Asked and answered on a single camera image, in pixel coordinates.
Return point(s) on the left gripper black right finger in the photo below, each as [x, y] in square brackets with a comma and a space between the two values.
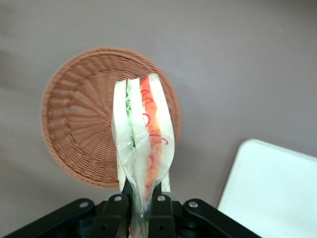
[162, 218]

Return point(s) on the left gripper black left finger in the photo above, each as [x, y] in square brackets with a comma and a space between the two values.
[111, 218]

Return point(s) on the triangle sandwich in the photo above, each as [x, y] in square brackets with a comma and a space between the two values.
[138, 119]

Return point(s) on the brown round wicker basket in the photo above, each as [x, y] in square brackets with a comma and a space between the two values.
[81, 119]

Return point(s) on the cream plastic serving tray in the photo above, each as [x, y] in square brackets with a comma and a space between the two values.
[270, 188]

